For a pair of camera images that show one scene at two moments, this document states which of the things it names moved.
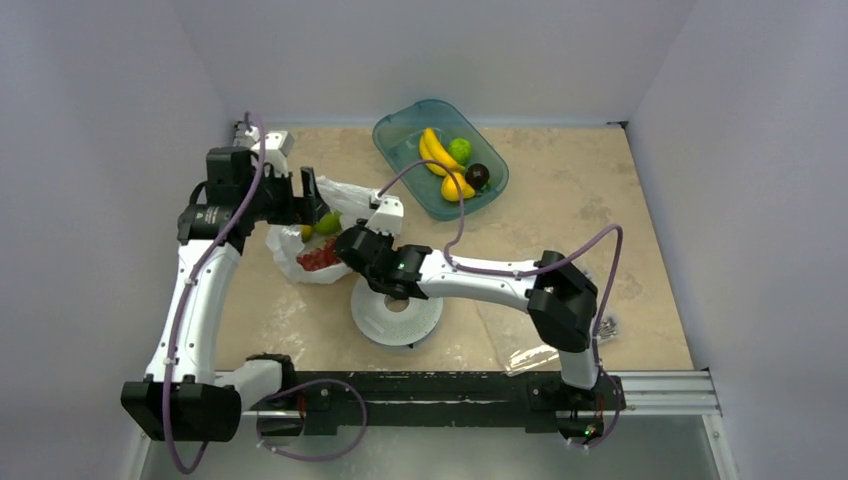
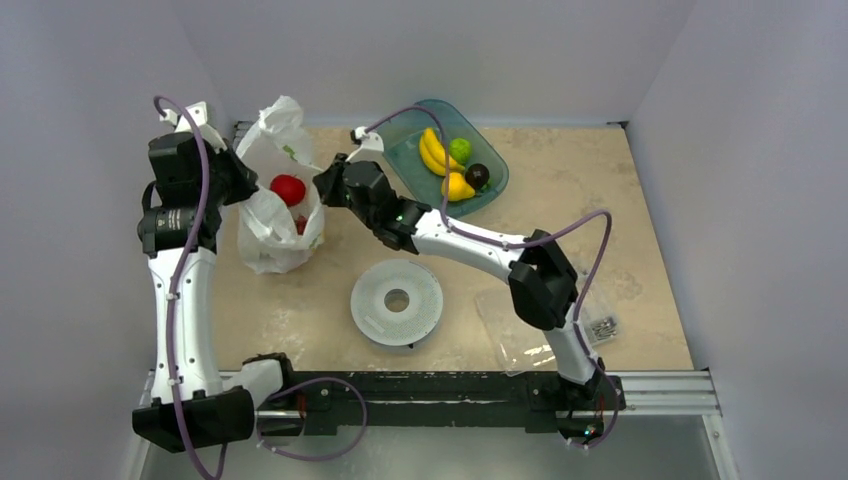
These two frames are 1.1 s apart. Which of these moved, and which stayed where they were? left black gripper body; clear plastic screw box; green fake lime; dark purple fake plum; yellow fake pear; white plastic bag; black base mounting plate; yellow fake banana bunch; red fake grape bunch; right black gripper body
Moved: left black gripper body; red fake grape bunch; white plastic bag; right black gripper body
Stayed: yellow fake banana bunch; dark purple fake plum; yellow fake pear; clear plastic screw box; black base mounting plate; green fake lime
